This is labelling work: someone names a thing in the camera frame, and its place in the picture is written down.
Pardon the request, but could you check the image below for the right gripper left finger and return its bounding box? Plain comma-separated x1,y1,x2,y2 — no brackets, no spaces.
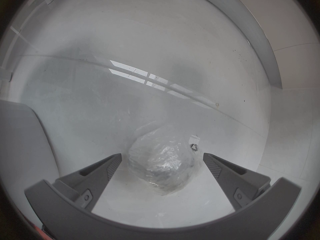
53,153,122,212

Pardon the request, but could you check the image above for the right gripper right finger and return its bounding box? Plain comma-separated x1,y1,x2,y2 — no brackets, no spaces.
203,153,272,212

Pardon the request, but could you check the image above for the crumpled clear plastic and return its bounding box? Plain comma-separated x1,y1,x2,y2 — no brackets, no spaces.
126,124,200,197

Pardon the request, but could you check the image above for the beige cabinet with drawers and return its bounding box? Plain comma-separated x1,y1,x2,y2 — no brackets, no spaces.
175,0,320,182

